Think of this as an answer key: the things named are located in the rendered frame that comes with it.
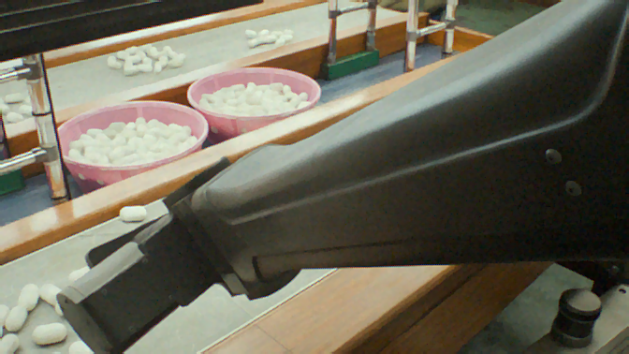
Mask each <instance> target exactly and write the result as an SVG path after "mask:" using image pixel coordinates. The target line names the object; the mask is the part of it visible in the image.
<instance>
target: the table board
mask: <svg viewBox="0 0 629 354"><path fill-rule="evenodd" d="M377 8H381V9H384V10H388V11H393V12H397V13H399V14H403V12H400V11H396V10H391V9H387V8H383V7H377ZM437 23H440V22H437V21H433V20H430V25H429V26H432V25H435V24H437ZM443 37H444V29H443V30H440V31H437V32H434V33H431V34H428V42H429V43H431V44H435V45H439V46H442V45H443ZM494 38H495V36H491V35H487V34H483V33H479V32H476V31H472V30H467V29H463V28H459V27H456V26H455V31H454V38H453V45H452V50H453V51H457V52H467V51H470V50H472V49H474V48H476V47H478V46H480V45H482V44H484V43H485V42H487V41H489V40H492V39H494Z"/></svg>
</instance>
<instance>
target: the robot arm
mask: <svg viewBox="0 0 629 354"><path fill-rule="evenodd" d="M162 202H163V203H164V205H165V206H166V208H167V209H168V213H167V214H163V215H161V216H159V217H156V218H154V220H152V221H150V222H147V223H145V224H143V225H141V226H138V227H137V228H135V229H133V230H130V231H128V232H127V233H124V234H122V235H120V236H118V237H115V238H113V239H111V240H110V241H109V242H107V243H103V244H101V245H99V246H96V247H94V248H92V249H91V250H89V251H88V252H87V253H86V254H85V256H84V259H85V261H86V263H87V266H88V268H89V270H90V271H89V272H87V273H85V274H84V275H82V276H81V277H80V278H78V279H77V280H75V281H74V282H72V283H71V284H70V285H68V286H67V287H65V288H64V289H62V290H61V291H59V292H58V293H57V294H56V301H57V303H58V305H59V308H60V310H61V311H62V313H63V315H65V317H66V320H67V321H68V323H69V324H70V326H71V327H72V329H73V330H74V331H75V333H76V334H77V335H78V337H79V338H80V339H81V341H82V342H83V343H84V344H85V345H86V346H87V347H89V348H90V349H91V350H92V351H93V352H94V353H95V354H124V353H125V352H126V351H127V350H128V349H129V348H131V347H132V346H133V345H134V344H136V343H137V342H138V341H139V339H140V340H141V338H142V337H143V336H144V335H145V334H147V333H148V332H149V331H150V330H152V329H153V328H154V327H155V326H156V325H158V324H159V323H160V322H162V321H163V320H165V319H166V318H167V317H168V316H170V315H171V314H172V313H173V312H174V311H176V310H177V309H178V308H179V305H180V306H181V308H184V307H188V306H189V304H191V303H192V302H193V301H194V300H196V299H197V298H198V297H199V296H200V295H202V294H203V293H204V292H205V291H206V290H208V289H210V288H211V287H212V286H214V285H219V286H221V287H223V288H224V289H225V290H227V291H228V293H229V294H230V295H231V297H234V296H238V295H242V294H245V295H246V296H247V299H248V300H249V301H253V300H257V299H263V298H267V296H270V295H271V294H273V293H274V292H277V291H279V290H280V289H282V288H284V287H285V286H286V285H288V284H289V283H290V282H292V281H293V280H295V279H296V277H297V276H298V275H299V273H300V272H301V270H310V269H346V268H383V267H420V265H456V264H492V263H528V262H530V261H564V260H609V261H616V260H629V0H563V1H561V2H560V3H558V4H556V5H554V6H552V7H550V8H548V9H546V10H544V11H542V12H540V13H539V14H537V15H535V16H533V17H531V18H529V19H528V20H526V21H524V22H521V23H519V24H518V25H516V26H514V27H512V28H510V29H508V30H506V31H505V32H503V33H502V34H500V35H498V36H496V38H494V39H492V40H489V41H487V42H485V43H484V44H482V45H480V46H478V47H476V48H474V49H473V50H471V51H469V52H467V53H465V54H464V55H461V56H459V57H457V58H455V59H453V60H451V61H450V62H448V63H446V64H444V65H442V66H439V67H437V69H435V70H434V71H432V72H430V73H429V74H427V75H425V76H423V77H421V78H418V79H417V80H415V81H412V82H410V83H408V84H407V85H405V86H404V87H401V88H399V89H397V91H395V92H394V93H392V94H390V95H388V96H384V97H383V98H381V99H379V100H377V101H375V102H374V103H373V104H371V105H368V106H366V107H364V109H362V110H361V111H358V112H356V113H354V114H351V115H350V116H348V117H346V118H344V119H343V120H341V121H339V122H338V123H335V125H332V126H330V127H328V128H327V129H325V130H323V131H320V132H318V133H316V134H315V135H313V136H312V137H310V138H308V139H305V140H304V141H302V142H299V143H296V144H293V145H287V146H282V145H278V144H266V145H264V146H262V145H260V146H258V147H257V148H255V150H253V151H252V152H250V153H248V154H247V155H245V156H244V157H242V158H241V159H239V160H238V161H236V162H235V163H233V164H232V162H231V161H230V160H228V158H227V156H222V157H221V159H220V160H219V161H217V162H216V163H215V164H212V165H211V166H209V167H208V168H206V170H204V171H203V172H201V173H200V174H197V175H195V176H194V178H193V179H191V180H190V181H188V182H187V183H185V184H183V186H182V187H181V188H179V189H178V190H175V191H172V192H170V195H168V196H167V197H165V198H164V199H162Z"/></svg>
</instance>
